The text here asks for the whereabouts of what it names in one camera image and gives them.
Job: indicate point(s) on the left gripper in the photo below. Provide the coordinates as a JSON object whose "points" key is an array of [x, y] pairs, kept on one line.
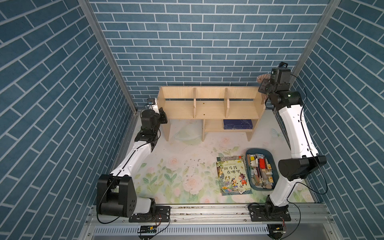
{"points": [[162, 116]]}

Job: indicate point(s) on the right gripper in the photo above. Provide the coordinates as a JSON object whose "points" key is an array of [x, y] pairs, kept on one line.
{"points": [[262, 85]]}

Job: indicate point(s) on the light wooden bookshelf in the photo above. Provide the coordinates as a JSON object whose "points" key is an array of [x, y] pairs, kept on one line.
{"points": [[213, 105]]}

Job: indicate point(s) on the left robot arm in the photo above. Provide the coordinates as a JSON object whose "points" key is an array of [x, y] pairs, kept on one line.
{"points": [[116, 193]]}

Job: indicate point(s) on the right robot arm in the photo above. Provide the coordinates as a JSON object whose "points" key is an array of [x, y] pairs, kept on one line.
{"points": [[305, 157]]}

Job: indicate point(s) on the dark blue book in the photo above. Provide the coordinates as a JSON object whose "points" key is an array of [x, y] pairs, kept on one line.
{"points": [[238, 124]]}

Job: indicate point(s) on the teal tray of items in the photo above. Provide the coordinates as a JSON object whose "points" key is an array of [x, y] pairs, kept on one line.
{"points": [[261, 169]]}

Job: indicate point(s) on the children's picture book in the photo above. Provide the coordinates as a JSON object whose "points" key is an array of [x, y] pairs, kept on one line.
{"points": [[232, 176]]}

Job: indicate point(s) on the left circuit board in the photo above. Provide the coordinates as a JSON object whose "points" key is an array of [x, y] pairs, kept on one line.
{"points": [[147, 230]]}

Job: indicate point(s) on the circuit board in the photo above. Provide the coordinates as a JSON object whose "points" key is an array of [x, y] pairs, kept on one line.
{"points": [[147, 230], [276, 229]]}

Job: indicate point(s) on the right circuit board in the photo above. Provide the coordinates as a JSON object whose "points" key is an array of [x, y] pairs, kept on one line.
{"points": [[276, 229]]}

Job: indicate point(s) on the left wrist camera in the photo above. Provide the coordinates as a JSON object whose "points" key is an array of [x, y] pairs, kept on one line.
{"points": [[153, 104]]}

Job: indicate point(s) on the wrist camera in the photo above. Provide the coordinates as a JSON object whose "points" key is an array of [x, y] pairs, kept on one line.
{"points": [[153, 104], [282, 65]]}

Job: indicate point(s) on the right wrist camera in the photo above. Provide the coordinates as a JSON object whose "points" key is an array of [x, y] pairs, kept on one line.
{"points": [[282, 65]]}

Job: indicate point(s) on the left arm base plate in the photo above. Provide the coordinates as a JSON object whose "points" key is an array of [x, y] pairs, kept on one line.
{"points": [[160, 214]]}

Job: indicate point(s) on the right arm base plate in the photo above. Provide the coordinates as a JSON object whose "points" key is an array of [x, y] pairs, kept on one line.
{"points": [[268, 213]]}

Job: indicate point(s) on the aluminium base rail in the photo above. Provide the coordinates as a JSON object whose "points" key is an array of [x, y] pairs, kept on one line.
{"points": [[235, 214]]}

